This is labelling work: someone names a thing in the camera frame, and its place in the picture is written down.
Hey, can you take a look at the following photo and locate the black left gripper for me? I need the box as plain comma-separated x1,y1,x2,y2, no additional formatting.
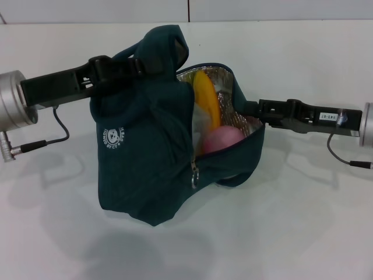
19,54,167,108

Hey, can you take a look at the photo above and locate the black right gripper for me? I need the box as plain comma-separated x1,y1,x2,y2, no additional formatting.
242,98,364,138

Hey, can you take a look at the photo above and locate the pink peach toy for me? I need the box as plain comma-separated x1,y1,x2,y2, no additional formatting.
203,125,245,154

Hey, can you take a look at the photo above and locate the yellow banana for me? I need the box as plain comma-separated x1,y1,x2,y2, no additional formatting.
193,71,221,129

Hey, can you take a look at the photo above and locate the dark teal insulated lunch bag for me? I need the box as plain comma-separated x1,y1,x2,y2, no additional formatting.
92,24,265,228

